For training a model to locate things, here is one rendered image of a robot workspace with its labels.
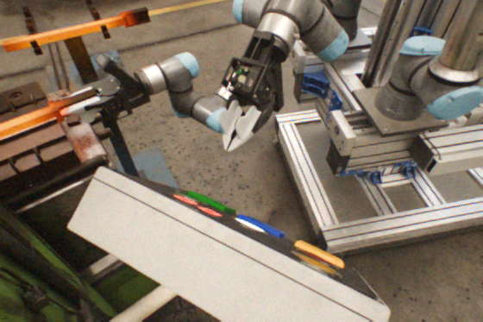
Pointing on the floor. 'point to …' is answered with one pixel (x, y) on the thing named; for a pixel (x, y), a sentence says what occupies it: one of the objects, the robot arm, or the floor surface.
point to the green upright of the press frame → (9, 309)
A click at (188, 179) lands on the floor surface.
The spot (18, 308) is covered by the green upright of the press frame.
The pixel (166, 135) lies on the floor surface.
